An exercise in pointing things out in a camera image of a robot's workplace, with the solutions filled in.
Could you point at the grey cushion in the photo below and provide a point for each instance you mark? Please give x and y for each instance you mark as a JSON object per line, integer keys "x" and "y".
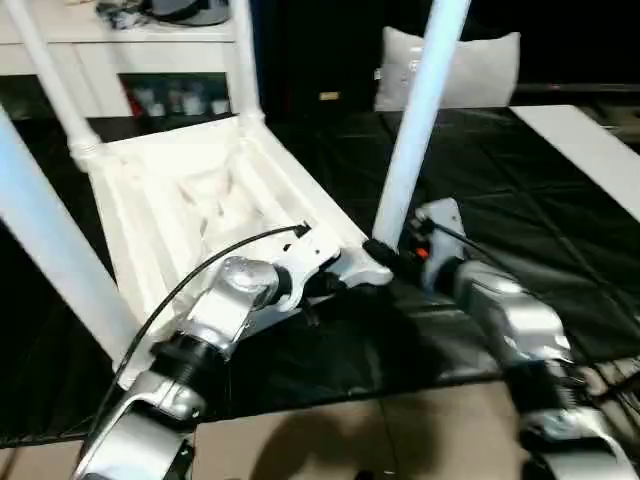
{"x": 480, "y": 70}

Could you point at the white glass-door cabinet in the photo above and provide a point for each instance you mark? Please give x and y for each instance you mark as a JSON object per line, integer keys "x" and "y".
{"x": 120, "y": 60}

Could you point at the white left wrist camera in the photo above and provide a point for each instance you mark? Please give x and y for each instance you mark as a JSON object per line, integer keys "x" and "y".
{"x": 308, "y": 262}

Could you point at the white flat board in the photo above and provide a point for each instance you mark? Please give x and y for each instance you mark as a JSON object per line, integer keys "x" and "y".
{"x": 590, "y": 150}

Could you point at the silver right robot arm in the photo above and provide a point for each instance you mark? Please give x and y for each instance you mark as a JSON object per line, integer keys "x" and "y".
{"x": 520, "y": 350}

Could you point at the black table mat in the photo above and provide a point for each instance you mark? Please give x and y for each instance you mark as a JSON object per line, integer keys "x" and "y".
{"x": 520, "y": 200}

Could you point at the dark items on cabinet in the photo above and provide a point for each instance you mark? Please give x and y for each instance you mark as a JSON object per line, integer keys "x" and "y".
{"x": 165, "y": 10}

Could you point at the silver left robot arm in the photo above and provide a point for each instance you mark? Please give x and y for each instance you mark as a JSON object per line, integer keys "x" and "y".
{"x": 190, "y": 360}

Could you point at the small yellow tag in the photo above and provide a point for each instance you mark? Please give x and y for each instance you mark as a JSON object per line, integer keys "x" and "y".
{"x": 329, "y": 96}

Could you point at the white plastic table top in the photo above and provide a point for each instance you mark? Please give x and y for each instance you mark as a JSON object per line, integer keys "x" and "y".
{"x": 200, "y": 200}

